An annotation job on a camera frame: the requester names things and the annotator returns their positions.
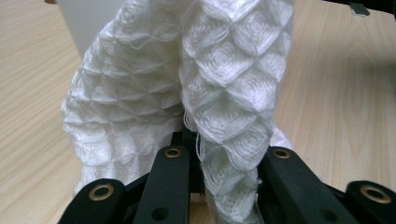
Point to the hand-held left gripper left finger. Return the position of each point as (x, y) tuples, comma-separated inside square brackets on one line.
[(165, 186)]

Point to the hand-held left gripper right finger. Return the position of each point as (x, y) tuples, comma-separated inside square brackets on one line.
[(295, 189)]

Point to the grey tape strip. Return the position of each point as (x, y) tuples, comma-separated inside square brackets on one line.
[(359, 9)]

